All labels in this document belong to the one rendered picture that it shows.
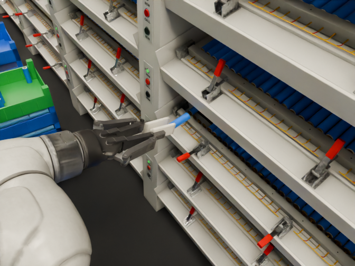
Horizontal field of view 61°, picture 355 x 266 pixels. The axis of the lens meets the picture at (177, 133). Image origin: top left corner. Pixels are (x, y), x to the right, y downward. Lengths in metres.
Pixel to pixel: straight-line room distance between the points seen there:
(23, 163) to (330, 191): 0.49
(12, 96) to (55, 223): 0.85
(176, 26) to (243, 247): 0.60
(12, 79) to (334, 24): 1.08
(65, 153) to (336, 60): 0.45
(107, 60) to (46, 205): 0.77
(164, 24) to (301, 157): 0.40
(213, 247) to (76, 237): 0.72
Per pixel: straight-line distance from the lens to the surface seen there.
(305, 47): 0.50
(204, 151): 0.79
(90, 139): 0.59
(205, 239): 1.09
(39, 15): 1.88
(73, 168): 0.57
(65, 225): 0.41
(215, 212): 0.92
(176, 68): 0.74
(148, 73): 0.81
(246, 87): 0.65
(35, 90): 1.22
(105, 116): 1.44
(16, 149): 0.54
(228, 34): 0.55
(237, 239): 0.90
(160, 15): 0.69
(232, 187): 0.75
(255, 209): 0.73
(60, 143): 0.56
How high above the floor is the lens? 1.11
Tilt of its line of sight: 46 degrees down
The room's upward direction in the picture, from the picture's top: 5 degrees clockwise
